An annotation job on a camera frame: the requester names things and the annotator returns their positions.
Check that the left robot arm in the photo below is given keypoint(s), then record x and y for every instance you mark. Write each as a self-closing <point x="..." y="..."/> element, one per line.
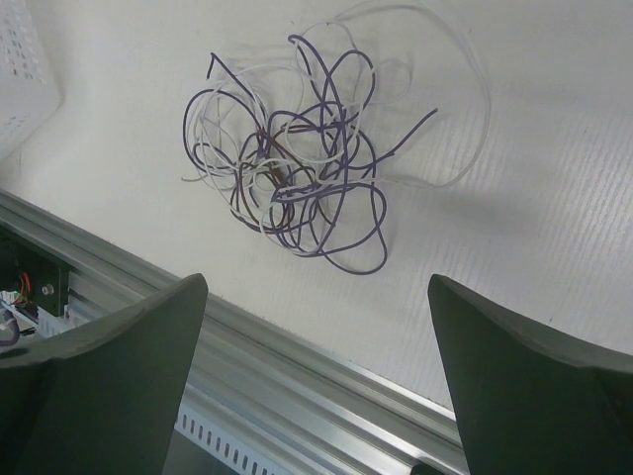
<point x="34" y="287"/>

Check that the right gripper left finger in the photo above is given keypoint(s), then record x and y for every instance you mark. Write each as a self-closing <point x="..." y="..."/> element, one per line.
<point x="102" y="398"/>

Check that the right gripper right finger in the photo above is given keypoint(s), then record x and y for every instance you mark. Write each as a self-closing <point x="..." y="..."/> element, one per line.
<point x="529" y="399"/>

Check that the white basket near left arm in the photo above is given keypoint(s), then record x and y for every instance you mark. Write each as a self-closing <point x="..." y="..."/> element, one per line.
<point x="29" y="93"/>

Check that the aluminium mounting rail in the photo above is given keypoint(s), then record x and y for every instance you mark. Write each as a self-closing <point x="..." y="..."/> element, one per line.
<point x="306" y="409"/>

